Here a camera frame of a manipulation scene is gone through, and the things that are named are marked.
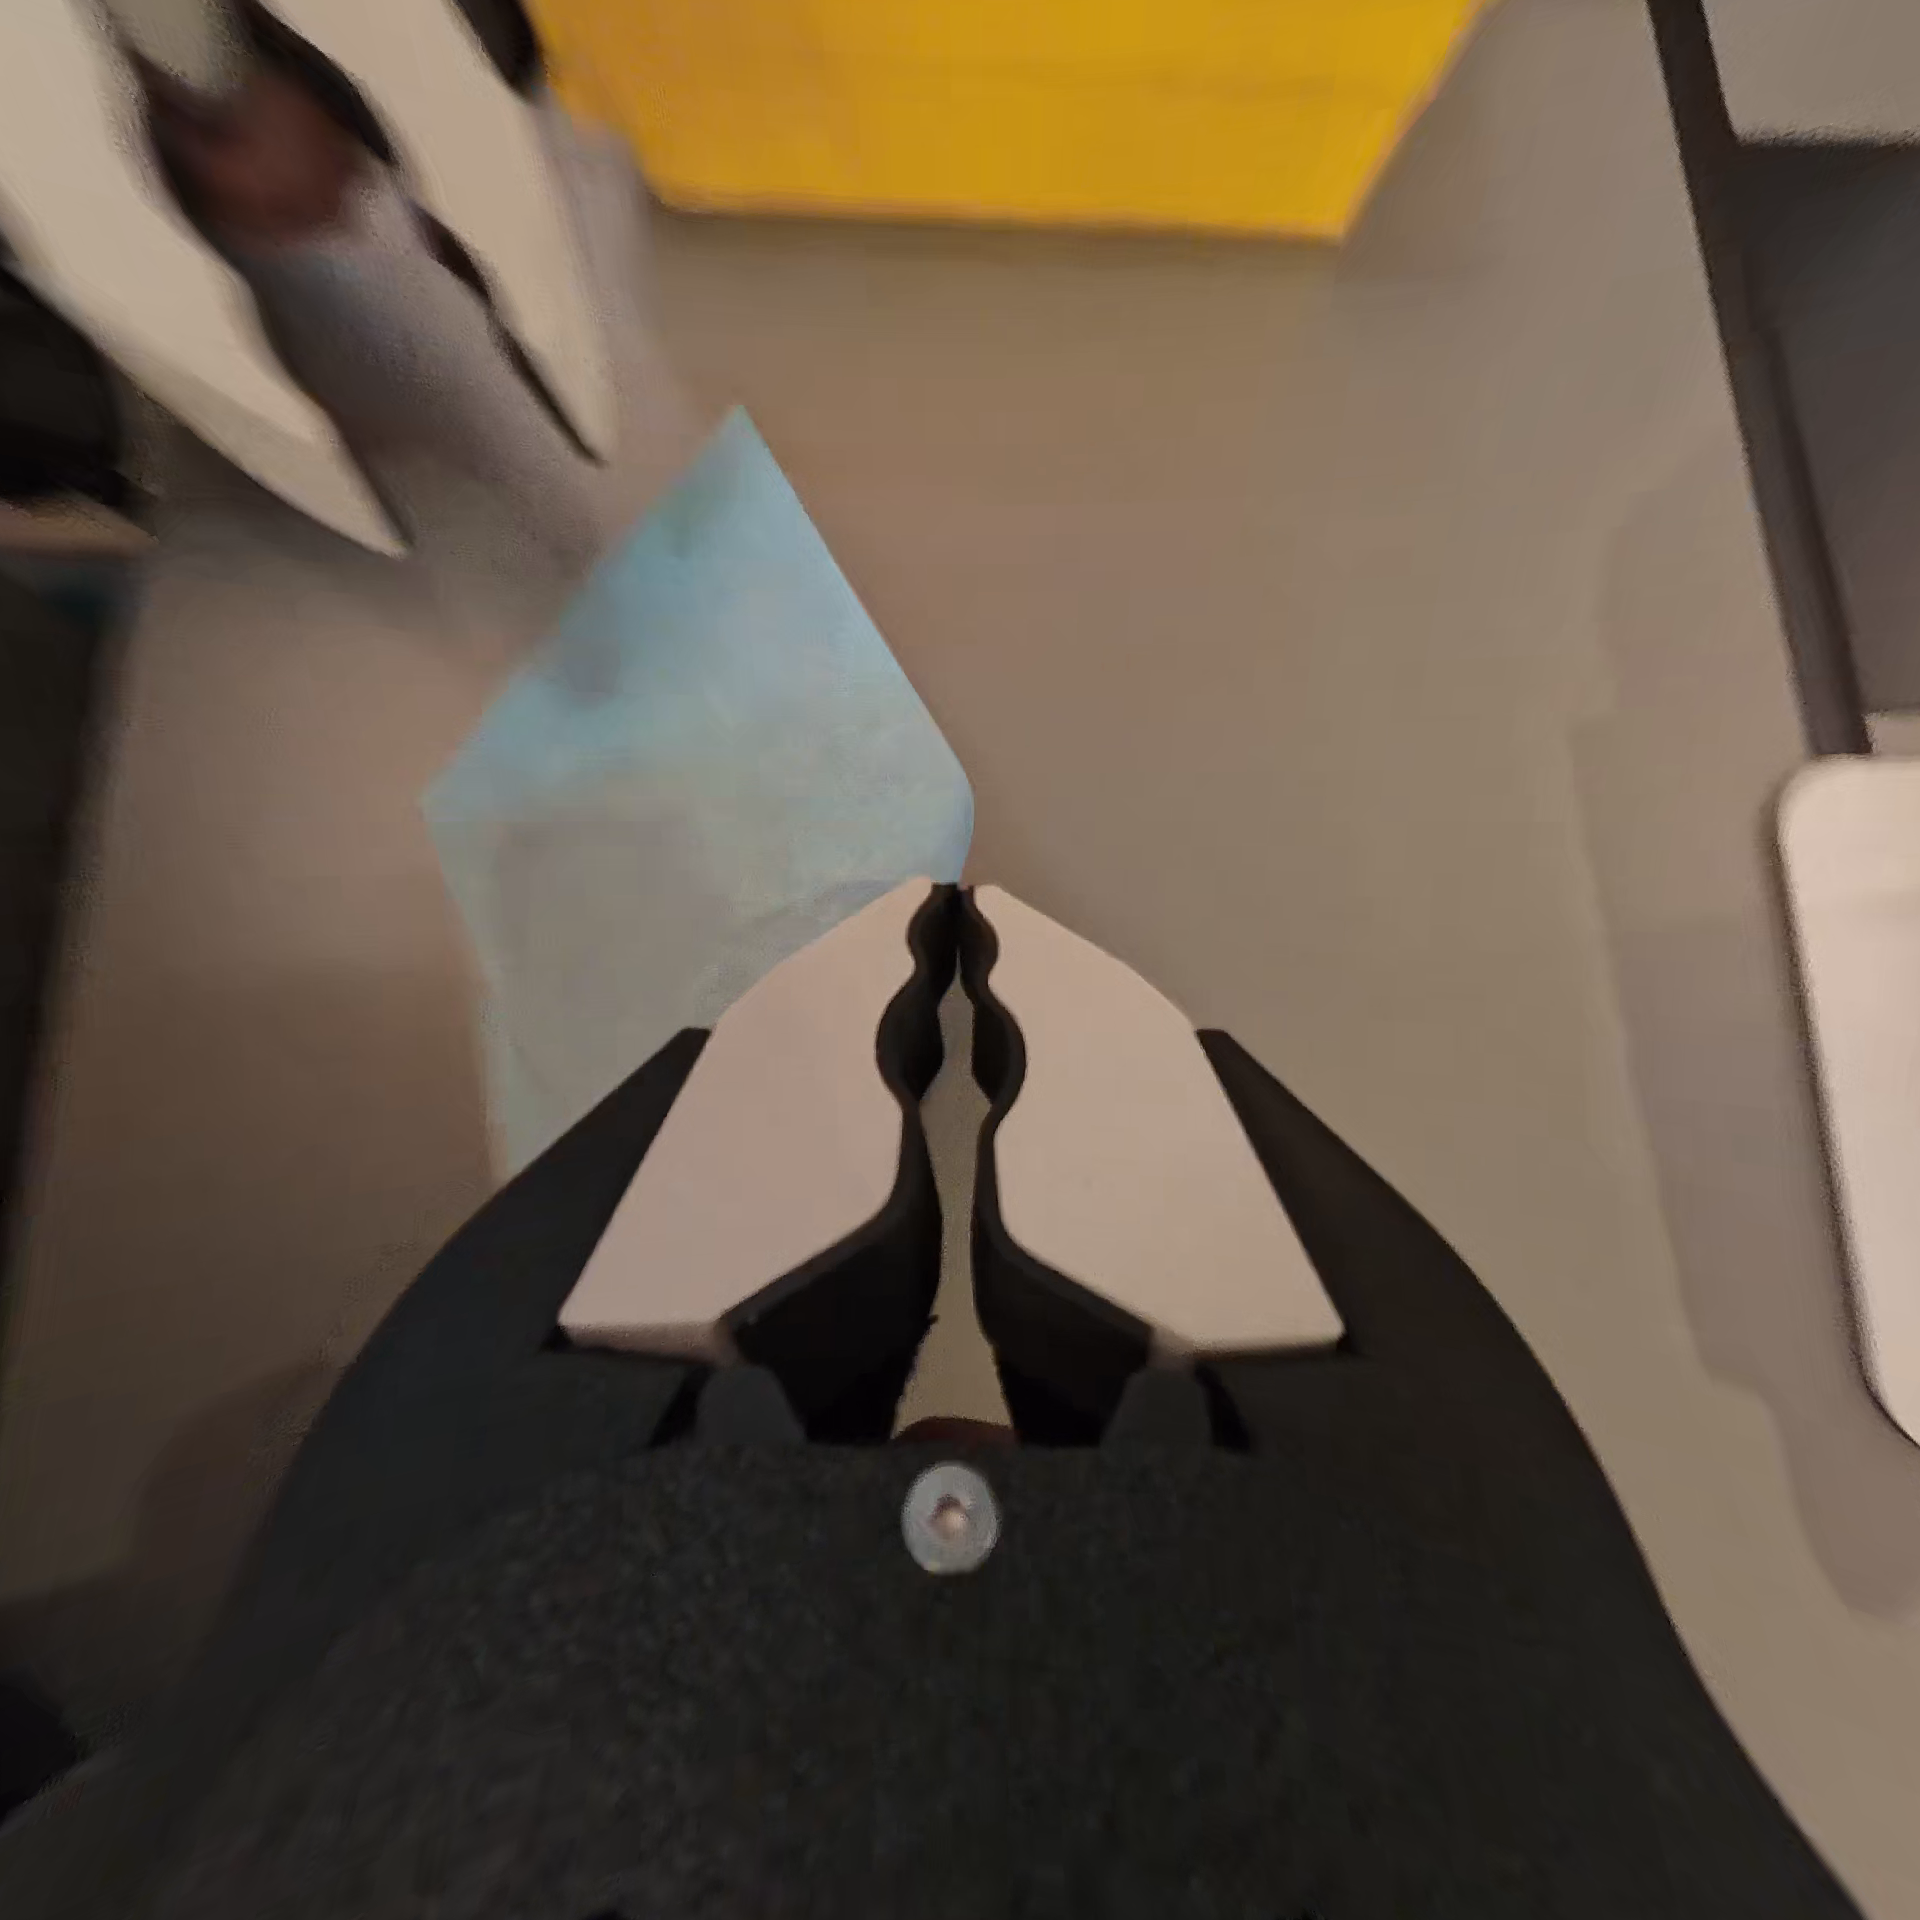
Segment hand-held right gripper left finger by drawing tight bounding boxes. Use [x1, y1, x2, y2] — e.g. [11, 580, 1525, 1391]
[555, 884, 957, 1450]

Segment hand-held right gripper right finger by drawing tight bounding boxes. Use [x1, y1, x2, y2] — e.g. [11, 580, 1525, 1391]
[957, 887, 1348, 1450]

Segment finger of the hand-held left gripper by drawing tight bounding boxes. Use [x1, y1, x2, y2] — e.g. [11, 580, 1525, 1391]
[0, 0, 417, 560]
[247, 0, 621, 467]

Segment floral origami paper blue back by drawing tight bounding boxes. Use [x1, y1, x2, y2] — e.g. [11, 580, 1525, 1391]
[422, 400, 977, 1192]

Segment yellow bin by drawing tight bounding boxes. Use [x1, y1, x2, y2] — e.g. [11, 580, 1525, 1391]
[524, 0, 1501, 244]

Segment person's dark trousers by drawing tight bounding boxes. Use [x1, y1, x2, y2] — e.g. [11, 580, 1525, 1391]
[0, 554, 143, 1354]

